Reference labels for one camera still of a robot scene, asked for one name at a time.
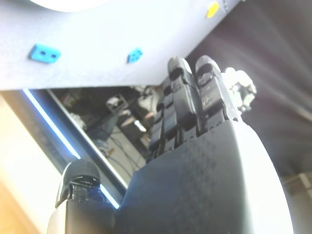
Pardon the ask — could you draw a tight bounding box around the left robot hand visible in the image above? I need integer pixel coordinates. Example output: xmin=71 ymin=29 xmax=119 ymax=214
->
xmin=47 ymin=55 xmax=294 ymax=234

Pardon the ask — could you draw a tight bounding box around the white plate black rim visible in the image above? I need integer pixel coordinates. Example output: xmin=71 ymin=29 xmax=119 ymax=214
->
xmin=29 ymin=0 xmax=98 ymax=13

